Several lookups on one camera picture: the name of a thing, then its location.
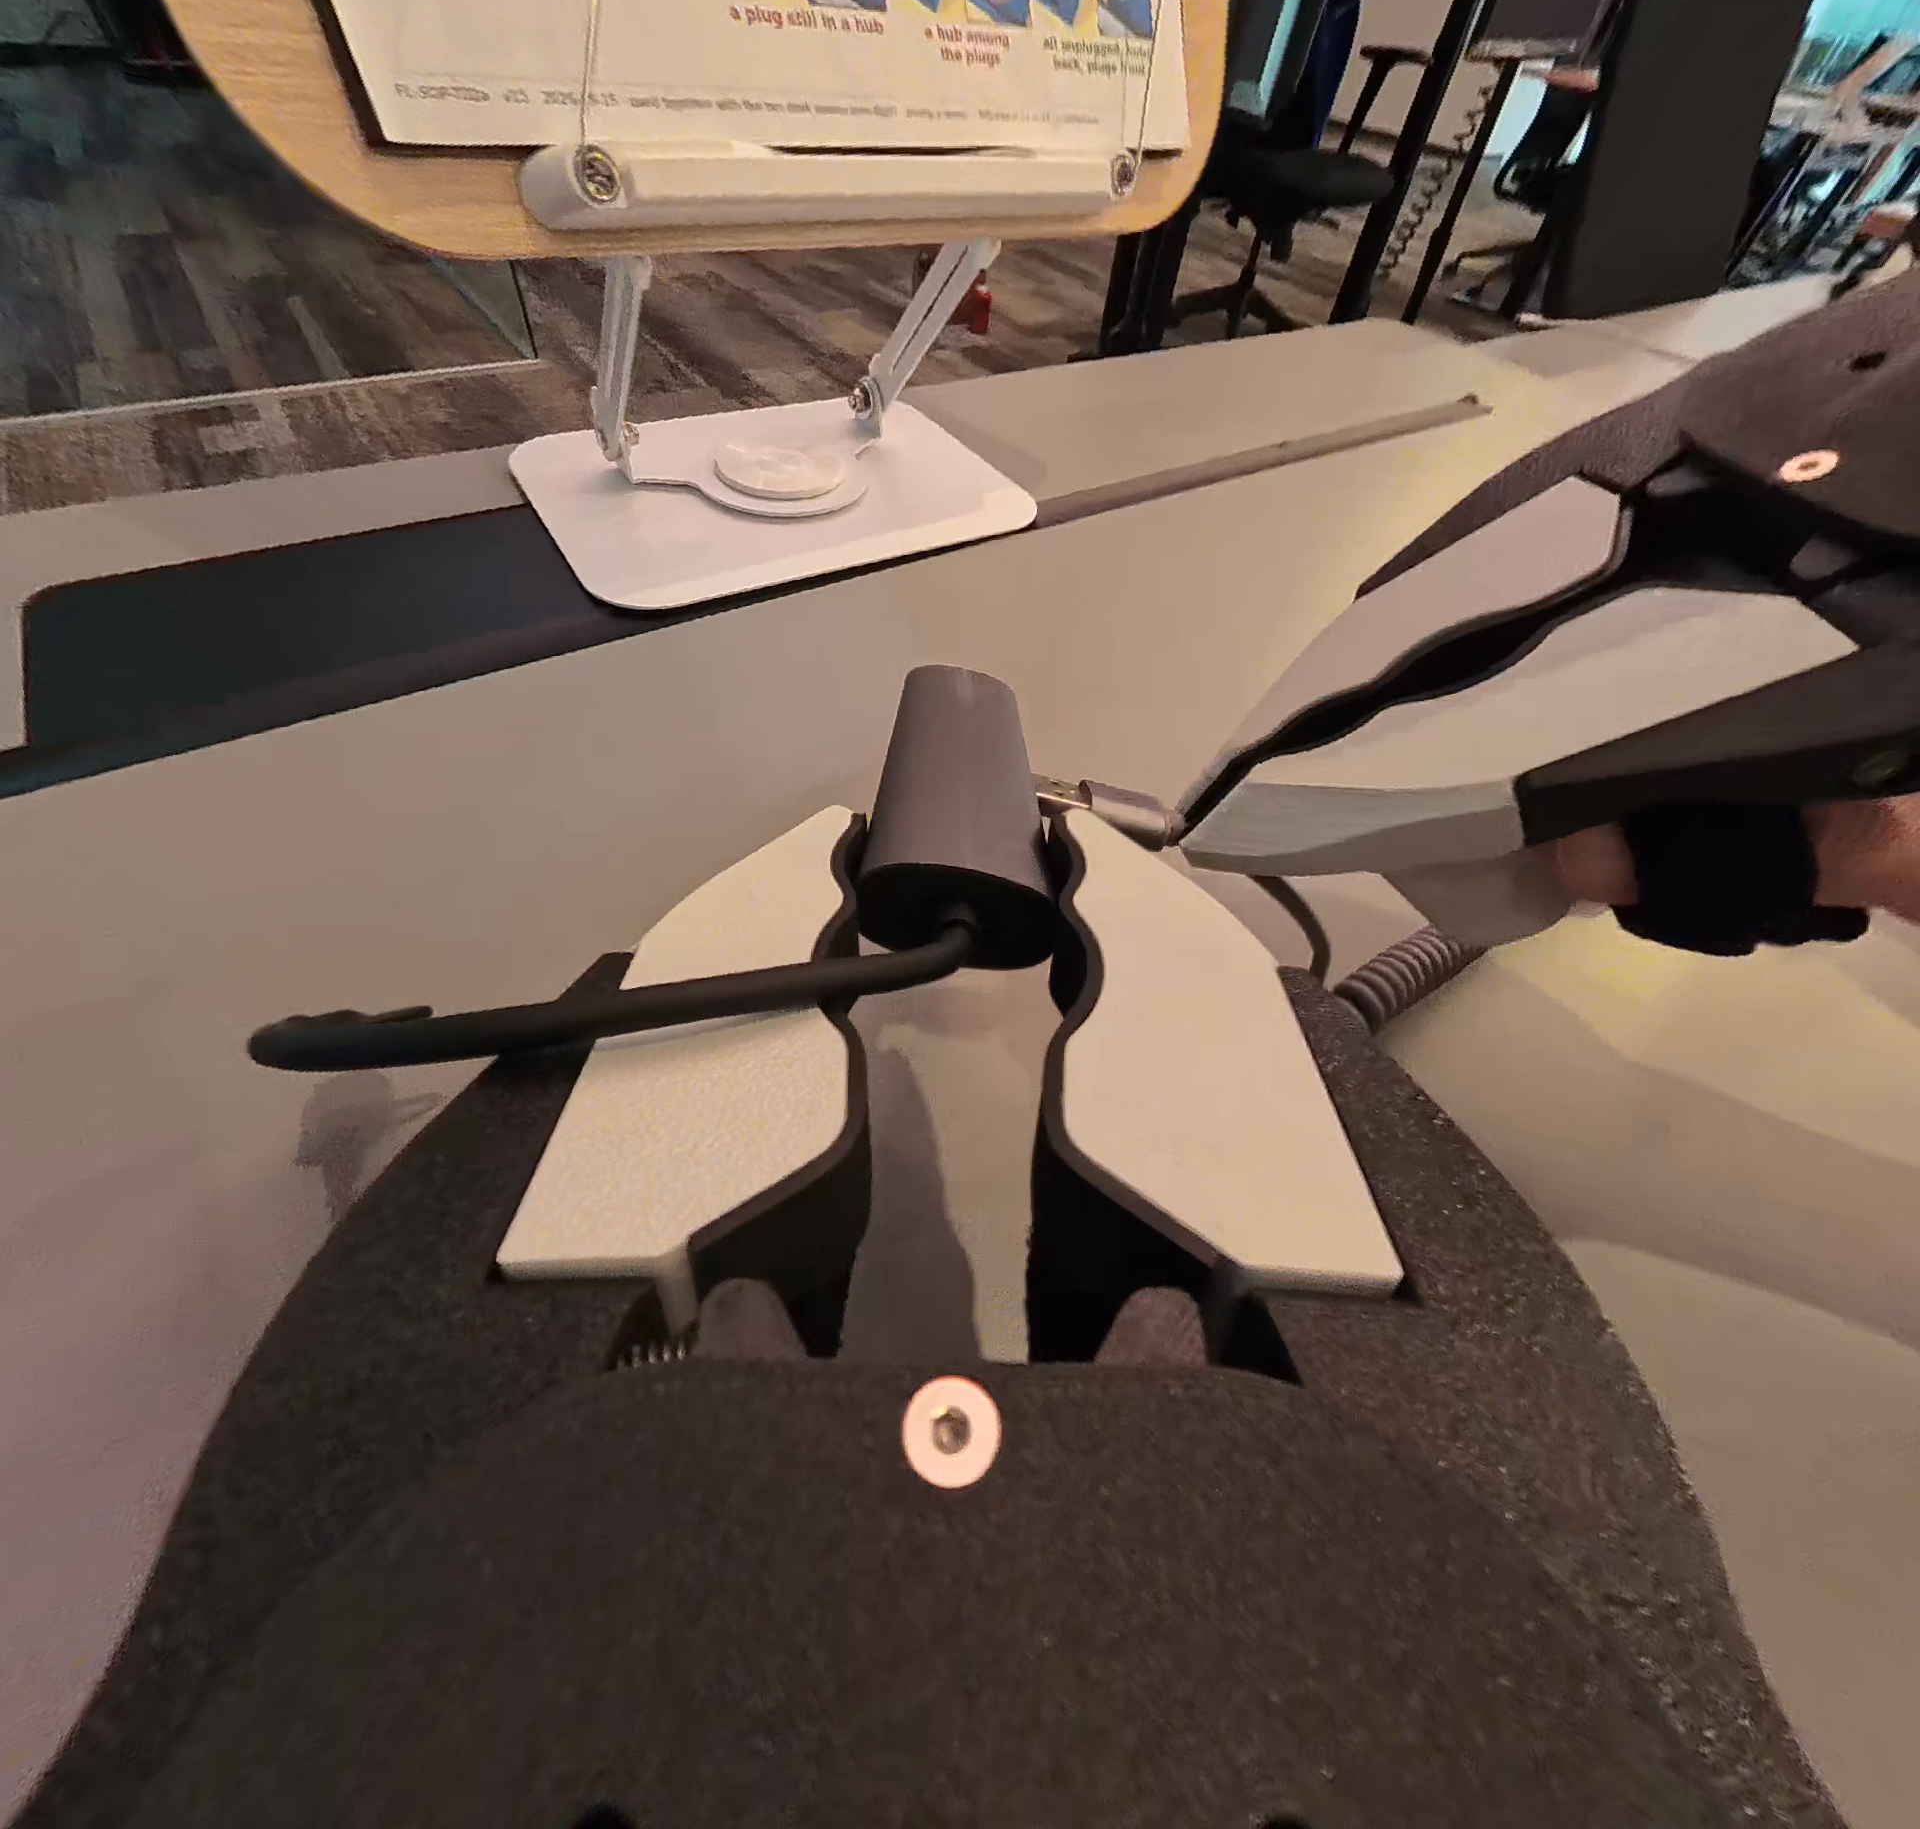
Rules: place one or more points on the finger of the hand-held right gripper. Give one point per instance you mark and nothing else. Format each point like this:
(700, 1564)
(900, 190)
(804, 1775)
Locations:
(1591, 688)
(1441, 598)

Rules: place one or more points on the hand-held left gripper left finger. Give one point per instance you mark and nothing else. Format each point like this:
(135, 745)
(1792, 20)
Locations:
(689, 1152)

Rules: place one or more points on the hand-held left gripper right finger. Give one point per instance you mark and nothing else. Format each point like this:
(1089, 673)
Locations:
(1215, 1094)

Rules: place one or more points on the person's right hand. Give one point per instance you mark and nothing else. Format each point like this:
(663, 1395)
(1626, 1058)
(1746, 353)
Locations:
(1876, 853)

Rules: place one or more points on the black mesh swivel chair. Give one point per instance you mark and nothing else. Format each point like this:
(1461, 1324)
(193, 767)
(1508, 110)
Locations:
(1307, 186)

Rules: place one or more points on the small red object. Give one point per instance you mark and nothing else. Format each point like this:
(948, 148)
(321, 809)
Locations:
(979, 307)

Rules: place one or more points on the black framed cabinet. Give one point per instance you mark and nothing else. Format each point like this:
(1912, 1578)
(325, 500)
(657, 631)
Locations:
(1289, 14)

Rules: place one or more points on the printed instruction sheet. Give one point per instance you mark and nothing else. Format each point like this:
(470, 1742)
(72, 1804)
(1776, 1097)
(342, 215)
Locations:
(602, 58)

